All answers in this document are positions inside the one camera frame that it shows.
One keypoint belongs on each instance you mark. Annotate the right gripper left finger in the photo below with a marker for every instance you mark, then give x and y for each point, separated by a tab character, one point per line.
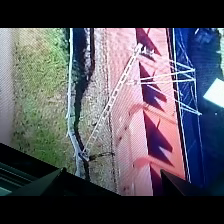
55	185

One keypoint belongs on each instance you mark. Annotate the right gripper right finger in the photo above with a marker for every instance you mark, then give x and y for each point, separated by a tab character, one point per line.
176	186

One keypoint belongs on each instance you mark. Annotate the silver frame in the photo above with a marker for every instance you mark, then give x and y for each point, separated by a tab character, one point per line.
13	180

